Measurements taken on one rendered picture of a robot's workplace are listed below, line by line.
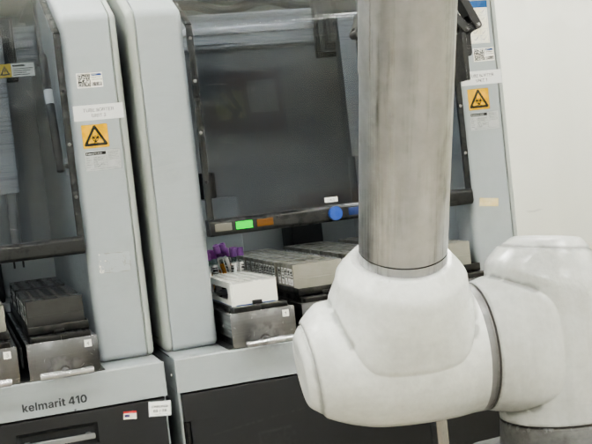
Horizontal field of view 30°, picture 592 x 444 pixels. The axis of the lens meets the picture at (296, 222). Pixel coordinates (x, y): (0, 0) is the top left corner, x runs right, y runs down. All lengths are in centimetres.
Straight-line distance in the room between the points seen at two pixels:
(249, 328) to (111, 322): 28
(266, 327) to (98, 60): 64
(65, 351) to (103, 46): 61
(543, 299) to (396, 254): 20
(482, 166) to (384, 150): 138
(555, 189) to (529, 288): 261
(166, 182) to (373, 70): 120
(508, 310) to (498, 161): 128
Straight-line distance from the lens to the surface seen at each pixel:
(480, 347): 127
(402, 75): 112
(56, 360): 218
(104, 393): 220
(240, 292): 227
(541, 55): 391
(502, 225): 255
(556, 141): 392
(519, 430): 136
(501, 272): 132
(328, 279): 237
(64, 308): 225
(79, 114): 226
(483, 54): 255
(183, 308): 230
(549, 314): 130
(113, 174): 227
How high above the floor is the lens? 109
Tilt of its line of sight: 3 degrees down
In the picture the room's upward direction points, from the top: 6 degrees counter-clockwise
